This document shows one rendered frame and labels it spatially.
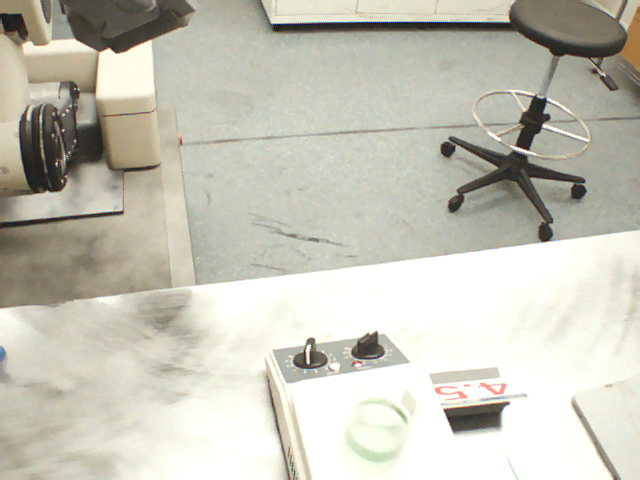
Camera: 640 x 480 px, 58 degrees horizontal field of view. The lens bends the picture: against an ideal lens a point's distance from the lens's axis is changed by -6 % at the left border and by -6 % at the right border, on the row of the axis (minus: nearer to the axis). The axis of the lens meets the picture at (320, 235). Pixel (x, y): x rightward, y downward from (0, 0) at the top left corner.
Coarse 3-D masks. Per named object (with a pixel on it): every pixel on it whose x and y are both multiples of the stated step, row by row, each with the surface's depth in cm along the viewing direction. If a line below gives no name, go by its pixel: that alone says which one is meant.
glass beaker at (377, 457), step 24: (384, 360) 43; (360, 384) 43; (384, 384) 45; (408, 384) 44; (408, 408) 45; (360, 432) 42; (384, 432) 40; (408, 432) 42; (360, 456) 44; (384, 456) 43
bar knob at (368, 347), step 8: (368, 336) 56; (376, 336) 57; (360, 344) 55; (368, 344) 56; (376, 344) 57; (352, 352) 56; (360, 352) 55; (368, 352) 56; (376, 352) 56; (384, 352) 56
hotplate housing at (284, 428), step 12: (264, 360) 59; (276, 372) 55; (276, 384) 53; (288, 384) 51; (276, 396) 53; (288, 396) 50; (276, 408) 54; (288, 408) 50; (288, 420) 49; (288, 432) 49; (288, 444) 49; (300, 444) 47; (288, 456) 50; (300, 456) 47; (288, 468) 51; (300, 468) 46
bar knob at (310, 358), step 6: (306, 342) 55; (312, 342) 55; (306, 348) 54; (312, 348) 54; (300, 354) 56; (306, 354) 54; (312, 354) 54; (318, 354) 56; (324, 354) 56; (294, 360) 55; (300, 360) 55; (306, 360) 54; (312, 360) 54; (318, 360) 55; (324, 360) 55; (300, 366) 54; (306, 366) 54; (312, 366) 54; (318, 366) 54
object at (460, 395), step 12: (456, 384) 60; (468, 384) 60; (480, 384) 59; (492, 384) 59; (504, 384) 59; (444, 396) 56; (456, 396) 56; (468, 396) 56; (480, 396) 56; (492, 396) 56
